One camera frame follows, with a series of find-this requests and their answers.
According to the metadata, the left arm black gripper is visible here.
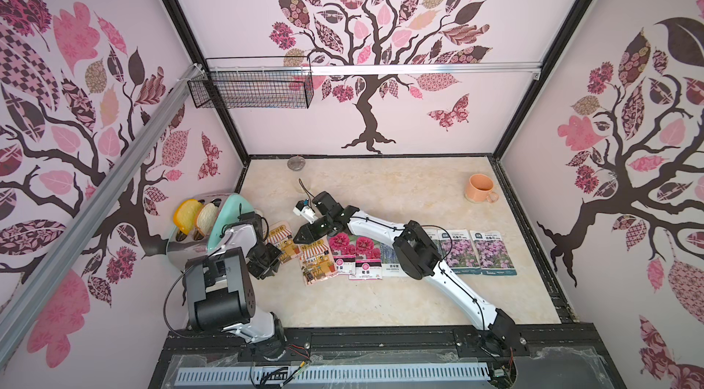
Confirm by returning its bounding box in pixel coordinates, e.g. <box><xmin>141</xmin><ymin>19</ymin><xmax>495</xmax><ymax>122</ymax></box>
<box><xmin>243</xmin><ymin>241</ymin><xmax>280</xmax><ymax>280</ymax></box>

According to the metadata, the orange illustrated packet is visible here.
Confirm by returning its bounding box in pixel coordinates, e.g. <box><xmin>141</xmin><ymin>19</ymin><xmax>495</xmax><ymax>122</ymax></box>
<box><xmin>267</xmin><ymin>221</ymin><xmax>301</xmax><ymax>264</ymax></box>
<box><xmin>299</xmin><ymin>237</ymin><xmax>337</xmax><ymax>286</ymax></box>

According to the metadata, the pink rose packet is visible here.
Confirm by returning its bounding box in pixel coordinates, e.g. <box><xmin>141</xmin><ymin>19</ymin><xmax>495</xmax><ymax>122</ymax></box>
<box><xmin>349</xmin><ymin>237</ymin><xmax>383</xmax><ymax>281</ymax></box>
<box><xmin>328</xmin><ymin>232</ymin><xmax>356</xmax><ymax>275</ymax></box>

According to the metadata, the pink cosmos seed packet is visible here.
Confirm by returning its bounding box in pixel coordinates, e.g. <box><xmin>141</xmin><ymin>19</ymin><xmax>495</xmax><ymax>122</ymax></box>
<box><xmin>438</xmin><ymin>230</ymin><xmax>481</xmax><ymax>275</ymax></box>

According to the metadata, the lavender seed packet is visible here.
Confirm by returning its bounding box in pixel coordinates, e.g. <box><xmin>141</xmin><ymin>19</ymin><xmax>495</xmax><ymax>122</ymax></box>
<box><xmin>425</xmin><ymin>228</ymin><xmax>444</xmax><ymax>253</ymax></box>
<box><xmin>379</xmin><ymin>244</ymin><xmax>406</xmax><ymax>279</ymax></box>

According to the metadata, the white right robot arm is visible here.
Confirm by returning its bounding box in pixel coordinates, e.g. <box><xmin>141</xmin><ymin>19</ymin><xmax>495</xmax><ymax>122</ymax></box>
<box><xmin>293</xmin><ymin>191</ymin><xmax>524</xmax><ymax>357</ymax></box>

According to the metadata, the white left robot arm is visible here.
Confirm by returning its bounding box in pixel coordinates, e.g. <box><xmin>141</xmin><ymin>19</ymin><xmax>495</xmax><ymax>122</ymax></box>
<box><xmin>184</xmin><ymin>211</ymin><xmax>286</xmax><ymax>361</ymax></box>

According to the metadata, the clear glass jar with grains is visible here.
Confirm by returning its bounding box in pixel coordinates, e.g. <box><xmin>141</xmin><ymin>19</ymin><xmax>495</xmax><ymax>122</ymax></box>
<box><xmin>286</xmin><ymin>155</ymin><xmax>309</xmax><ymax>194</ymax></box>

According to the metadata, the beige toast slice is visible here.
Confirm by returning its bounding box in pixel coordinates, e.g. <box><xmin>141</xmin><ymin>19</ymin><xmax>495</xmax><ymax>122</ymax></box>
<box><xmin>195</xmin><ymin>202</ymin><xmax>219</xmax><ymax>239</ymax></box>

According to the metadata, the orange ceramic mug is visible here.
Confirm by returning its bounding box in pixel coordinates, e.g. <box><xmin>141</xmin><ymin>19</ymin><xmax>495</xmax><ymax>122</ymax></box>
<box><xmin>465</xmin><ymin>174</ymin><xmax>499</xmax><ymax>203</ymax></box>

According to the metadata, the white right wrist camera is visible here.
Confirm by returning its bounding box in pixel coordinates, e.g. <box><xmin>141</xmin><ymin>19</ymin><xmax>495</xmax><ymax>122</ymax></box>
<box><xmin>293</xmin><ymin>200</ymin><xmax>318</xmax><ymax>224</ymax></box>

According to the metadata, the black wire basket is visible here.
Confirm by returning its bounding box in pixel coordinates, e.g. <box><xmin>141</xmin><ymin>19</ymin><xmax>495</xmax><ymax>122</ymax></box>
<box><xmin>188</xmin><ymin>53</ymin><xmax>314</xmax><ymax>110</ymax></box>

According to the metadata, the white slotted cable duct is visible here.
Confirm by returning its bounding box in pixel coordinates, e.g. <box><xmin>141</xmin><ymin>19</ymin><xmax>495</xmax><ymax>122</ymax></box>
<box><xmin>172</xmin><ymin>363</ymin><xmax>491</xmax><ymax>388</ymax></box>

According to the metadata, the aluminium rail on wall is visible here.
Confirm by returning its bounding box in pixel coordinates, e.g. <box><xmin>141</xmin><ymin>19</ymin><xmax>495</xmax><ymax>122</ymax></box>
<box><xmin>0</xmin><ymin>63</ymin><xmax>205</xmax><ymax>368</ymax></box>

